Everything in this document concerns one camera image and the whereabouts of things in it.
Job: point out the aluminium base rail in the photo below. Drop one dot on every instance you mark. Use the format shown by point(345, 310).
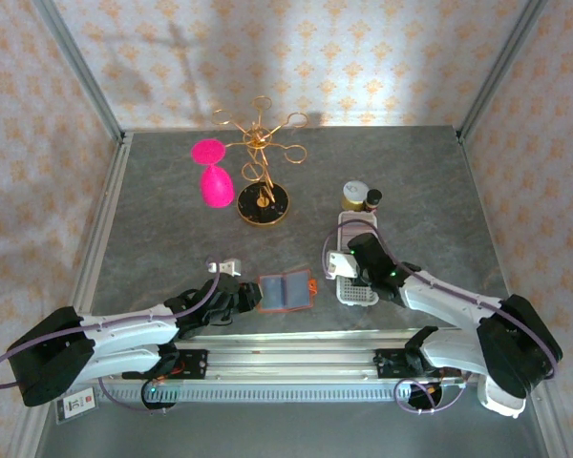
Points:
point(291, 362)

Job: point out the white plastic basket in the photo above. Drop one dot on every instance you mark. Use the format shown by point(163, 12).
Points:
point(358, 296)

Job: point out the pink wine glass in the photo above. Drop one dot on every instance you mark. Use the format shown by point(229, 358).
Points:
point(216, 188)

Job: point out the small black-capped spice bottle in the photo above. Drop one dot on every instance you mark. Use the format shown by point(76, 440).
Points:
point(374, 198)

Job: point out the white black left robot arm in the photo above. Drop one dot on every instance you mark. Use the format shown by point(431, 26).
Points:
point(124, 334)

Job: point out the laminated label card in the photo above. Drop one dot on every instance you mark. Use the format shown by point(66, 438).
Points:
point(78, 406)

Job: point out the gold tin can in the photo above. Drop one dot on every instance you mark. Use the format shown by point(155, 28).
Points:
point(354, 191)

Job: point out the aluminium frame post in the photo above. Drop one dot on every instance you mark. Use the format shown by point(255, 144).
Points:
point(501, 67)
point(76, 62)

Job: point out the aluminium table side rail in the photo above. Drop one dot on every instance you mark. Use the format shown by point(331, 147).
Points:
point(102, 229)

